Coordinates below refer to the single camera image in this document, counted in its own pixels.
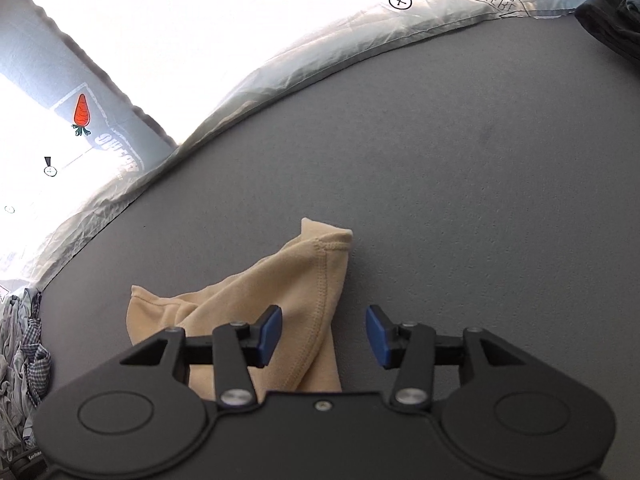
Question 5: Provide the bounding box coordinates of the pile of grey checked clothes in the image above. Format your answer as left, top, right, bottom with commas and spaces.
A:
0, 286, 51, 461

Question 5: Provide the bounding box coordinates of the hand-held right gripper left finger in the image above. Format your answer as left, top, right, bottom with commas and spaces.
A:
119, 304, 284, 407

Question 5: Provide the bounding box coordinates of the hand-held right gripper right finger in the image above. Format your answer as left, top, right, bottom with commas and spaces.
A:
364, 303, 529, 407

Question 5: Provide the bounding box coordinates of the checked shirt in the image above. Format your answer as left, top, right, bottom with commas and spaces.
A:
19, 317, 52, 406

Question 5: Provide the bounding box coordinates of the dark clothes pile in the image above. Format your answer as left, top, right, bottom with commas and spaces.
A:
574, 0, 640, 77

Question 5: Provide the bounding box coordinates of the beige sweatshirt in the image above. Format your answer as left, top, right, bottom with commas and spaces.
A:
125, 217, 355, 402

